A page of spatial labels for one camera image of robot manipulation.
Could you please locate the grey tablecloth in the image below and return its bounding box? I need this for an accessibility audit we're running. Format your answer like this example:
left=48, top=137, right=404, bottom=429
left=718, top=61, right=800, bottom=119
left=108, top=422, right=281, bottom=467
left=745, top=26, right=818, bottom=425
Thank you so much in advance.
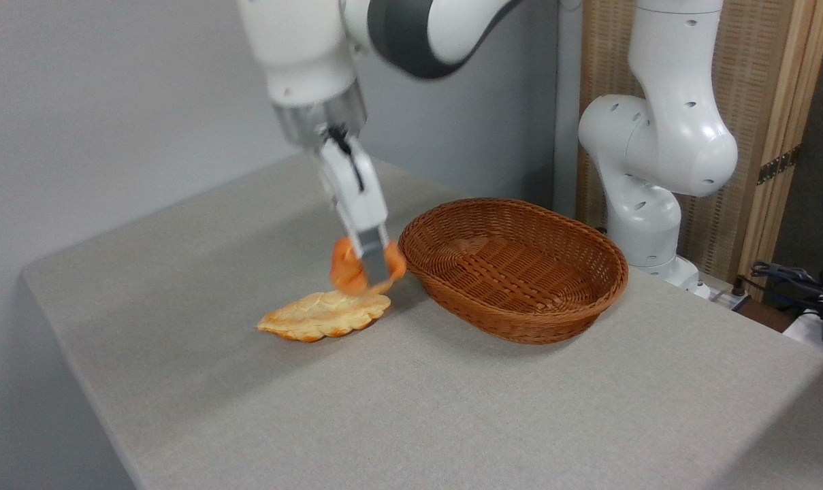
left=20, top=148, right=823, bottom=490

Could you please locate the flat leaf-shaped pale bread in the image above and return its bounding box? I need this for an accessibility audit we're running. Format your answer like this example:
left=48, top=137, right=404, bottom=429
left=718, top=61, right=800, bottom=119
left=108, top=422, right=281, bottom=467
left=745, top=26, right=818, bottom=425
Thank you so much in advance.
left=256, top=289, right=393, bottom=343

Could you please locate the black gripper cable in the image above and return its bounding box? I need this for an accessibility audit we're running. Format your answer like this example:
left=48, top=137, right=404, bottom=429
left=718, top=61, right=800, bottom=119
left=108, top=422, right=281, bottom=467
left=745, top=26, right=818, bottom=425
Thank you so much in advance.
left=325, top=125, right=366, bottom=193

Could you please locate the brown wicker oval basket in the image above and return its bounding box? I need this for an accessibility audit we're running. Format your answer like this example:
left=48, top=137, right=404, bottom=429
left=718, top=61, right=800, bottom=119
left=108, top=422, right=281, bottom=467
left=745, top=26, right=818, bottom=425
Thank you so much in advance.
left=397, top=197, right=630, bottom=346

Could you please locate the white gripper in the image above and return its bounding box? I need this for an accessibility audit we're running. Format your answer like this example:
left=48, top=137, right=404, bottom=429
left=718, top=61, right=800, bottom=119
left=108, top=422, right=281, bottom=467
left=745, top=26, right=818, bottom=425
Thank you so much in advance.
left=316, top=135, right=393, bottom=287

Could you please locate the white power strip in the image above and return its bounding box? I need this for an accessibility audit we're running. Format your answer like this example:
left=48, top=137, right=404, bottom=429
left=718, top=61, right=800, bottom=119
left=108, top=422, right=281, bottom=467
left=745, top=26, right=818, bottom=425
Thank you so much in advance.
left=707, top=286, right=752, bottom=312

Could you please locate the brass screen hinge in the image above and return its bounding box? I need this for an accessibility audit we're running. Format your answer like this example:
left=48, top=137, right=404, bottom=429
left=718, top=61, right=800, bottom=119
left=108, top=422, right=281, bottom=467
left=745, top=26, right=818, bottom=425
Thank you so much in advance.
left=756, top=146, right=802, bottom=186

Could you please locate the round orange bread bun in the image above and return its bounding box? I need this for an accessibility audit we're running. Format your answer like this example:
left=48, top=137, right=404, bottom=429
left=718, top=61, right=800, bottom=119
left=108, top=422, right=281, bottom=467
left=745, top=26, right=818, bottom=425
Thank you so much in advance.
left=329, top=235, right=408, bottom=296

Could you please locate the black cable bundle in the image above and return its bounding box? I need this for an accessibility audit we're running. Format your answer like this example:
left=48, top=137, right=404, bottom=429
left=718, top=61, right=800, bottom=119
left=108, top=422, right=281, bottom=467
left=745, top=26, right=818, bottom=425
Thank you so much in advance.
left=738, top=261, right=823, bottom=322

